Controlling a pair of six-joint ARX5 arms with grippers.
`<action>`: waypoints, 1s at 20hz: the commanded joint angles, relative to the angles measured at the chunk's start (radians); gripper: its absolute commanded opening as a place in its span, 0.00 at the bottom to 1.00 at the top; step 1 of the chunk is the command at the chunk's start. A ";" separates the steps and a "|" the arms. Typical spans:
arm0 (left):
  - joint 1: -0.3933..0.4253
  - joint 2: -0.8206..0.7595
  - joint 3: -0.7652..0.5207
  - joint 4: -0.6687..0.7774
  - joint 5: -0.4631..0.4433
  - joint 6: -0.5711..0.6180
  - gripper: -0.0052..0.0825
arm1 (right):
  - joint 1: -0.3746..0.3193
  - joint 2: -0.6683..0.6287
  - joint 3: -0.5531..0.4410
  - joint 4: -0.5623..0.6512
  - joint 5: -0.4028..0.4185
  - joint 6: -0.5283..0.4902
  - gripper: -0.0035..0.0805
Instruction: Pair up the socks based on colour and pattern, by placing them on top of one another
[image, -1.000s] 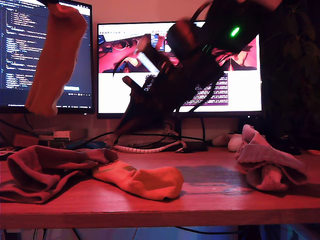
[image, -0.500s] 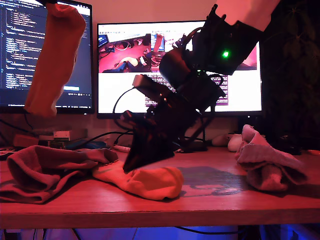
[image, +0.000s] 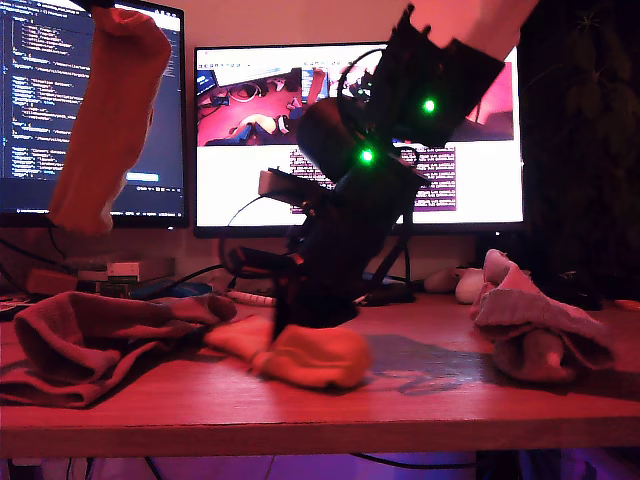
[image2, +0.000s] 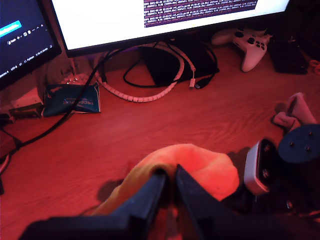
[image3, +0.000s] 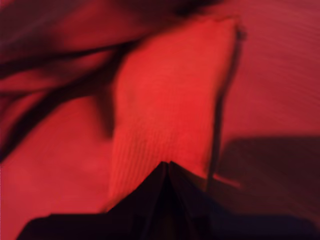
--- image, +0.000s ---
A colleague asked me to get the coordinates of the small white box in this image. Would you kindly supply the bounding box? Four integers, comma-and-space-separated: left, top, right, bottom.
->
106, 262, 142, 281

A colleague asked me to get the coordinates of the dark printed box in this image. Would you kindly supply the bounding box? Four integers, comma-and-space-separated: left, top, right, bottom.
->
79, 281, 132, 300

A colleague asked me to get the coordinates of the thick black cable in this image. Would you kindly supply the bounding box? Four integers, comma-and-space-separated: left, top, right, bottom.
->
169, 262, 229, 291

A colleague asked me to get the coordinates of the thin black camera cable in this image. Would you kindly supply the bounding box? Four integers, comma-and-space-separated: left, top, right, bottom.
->
227, 193, 267, 229

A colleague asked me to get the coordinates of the white spiral cable wrap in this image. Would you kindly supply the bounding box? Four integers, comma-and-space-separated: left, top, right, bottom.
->
227, 289, 277, 307

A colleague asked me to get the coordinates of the small white round device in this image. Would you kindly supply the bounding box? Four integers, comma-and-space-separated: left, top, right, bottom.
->
454, 268, 487, 305

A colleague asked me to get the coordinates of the monitor with bright white screen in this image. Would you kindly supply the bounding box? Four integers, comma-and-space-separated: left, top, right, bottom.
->
193, 39, 527, 284

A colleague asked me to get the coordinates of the grey flat box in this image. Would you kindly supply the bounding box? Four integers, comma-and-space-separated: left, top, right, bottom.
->
137, 257, 176, 281

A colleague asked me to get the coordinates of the dark leafy house plant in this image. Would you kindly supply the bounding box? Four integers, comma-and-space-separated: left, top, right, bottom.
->
524, 0, 640, 296

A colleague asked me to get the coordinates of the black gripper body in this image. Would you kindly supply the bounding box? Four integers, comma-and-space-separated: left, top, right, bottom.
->
227, 209, 407, 287

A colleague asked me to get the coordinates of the pale round object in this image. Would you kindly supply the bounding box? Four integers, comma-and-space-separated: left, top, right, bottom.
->
423, 269, 459, 294

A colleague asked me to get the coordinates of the blue foil packet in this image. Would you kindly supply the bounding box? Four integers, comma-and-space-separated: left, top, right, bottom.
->
132, 280, 214, 301

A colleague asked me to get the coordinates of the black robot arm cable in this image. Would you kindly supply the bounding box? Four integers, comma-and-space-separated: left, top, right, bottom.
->
336, 47, 396, 142

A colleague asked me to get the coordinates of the orange sock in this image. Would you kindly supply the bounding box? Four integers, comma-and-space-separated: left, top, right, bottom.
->
203, 313, 373, 391
48, 7, 173, 237

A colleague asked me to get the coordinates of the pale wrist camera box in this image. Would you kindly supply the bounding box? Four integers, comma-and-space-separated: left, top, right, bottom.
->
258, 168, 314, 207

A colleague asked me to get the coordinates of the monitor with dark code screen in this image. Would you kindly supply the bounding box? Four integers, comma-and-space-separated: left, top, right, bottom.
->
0, 0, 189, 230

